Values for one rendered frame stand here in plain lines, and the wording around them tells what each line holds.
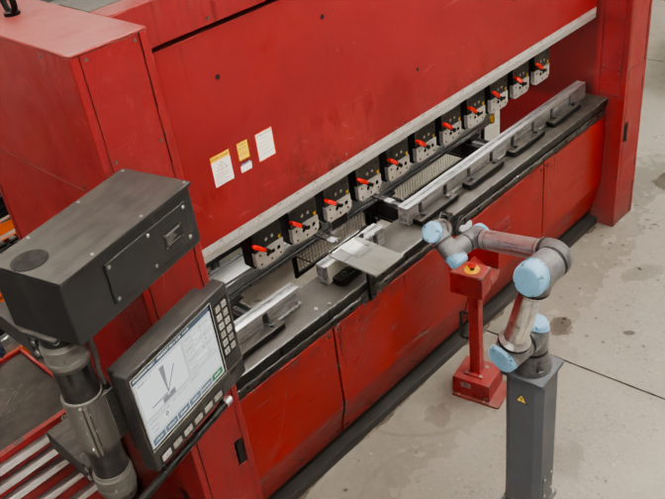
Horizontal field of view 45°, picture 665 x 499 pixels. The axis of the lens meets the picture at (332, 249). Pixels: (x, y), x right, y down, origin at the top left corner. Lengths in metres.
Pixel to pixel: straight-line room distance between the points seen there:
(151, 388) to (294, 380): 1.25
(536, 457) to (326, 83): 1.71
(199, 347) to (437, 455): 1.84
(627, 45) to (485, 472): 2.49
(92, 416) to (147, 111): 0.86
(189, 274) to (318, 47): 1.01
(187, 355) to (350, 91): 1.41
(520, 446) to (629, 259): 2.03
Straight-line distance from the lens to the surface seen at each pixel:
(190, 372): 2.38
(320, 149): 3.22
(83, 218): 2.18
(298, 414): 3.54
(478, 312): 3.89
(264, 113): 2.97
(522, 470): 3.56
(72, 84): 2.27
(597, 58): 5.04
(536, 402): 3.25
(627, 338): 4.61
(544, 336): 3.09
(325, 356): 3.51
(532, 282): 2.69
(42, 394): 3.23
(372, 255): 3.46
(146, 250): 2.14
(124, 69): 2.32
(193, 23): 2.68
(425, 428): 4.07
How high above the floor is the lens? 2.96
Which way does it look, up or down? 34 degrees down
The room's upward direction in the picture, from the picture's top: 8 degrees counter-clockwise
